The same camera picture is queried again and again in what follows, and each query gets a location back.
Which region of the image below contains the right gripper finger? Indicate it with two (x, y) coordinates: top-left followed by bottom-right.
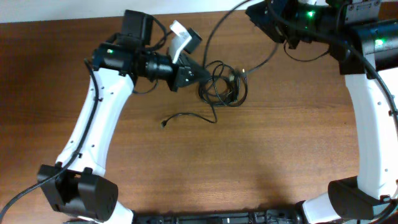
(245, 0), (288, 22)
(249, 14), (285, 44)

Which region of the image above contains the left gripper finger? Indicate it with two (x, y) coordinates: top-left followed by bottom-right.
(183, 54), (205, 73)
(186, 67), (211, 85)

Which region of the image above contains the thin black usb cable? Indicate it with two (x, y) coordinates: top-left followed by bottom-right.
(160, 73), (237, 128)

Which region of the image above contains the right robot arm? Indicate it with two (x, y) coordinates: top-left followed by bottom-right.
(246, 1), (397, 223)

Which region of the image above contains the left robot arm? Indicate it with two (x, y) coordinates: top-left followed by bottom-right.
(37, 43), (211, 223)

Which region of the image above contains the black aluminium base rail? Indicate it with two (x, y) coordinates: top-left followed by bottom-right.
(126, 209), (305, 224)

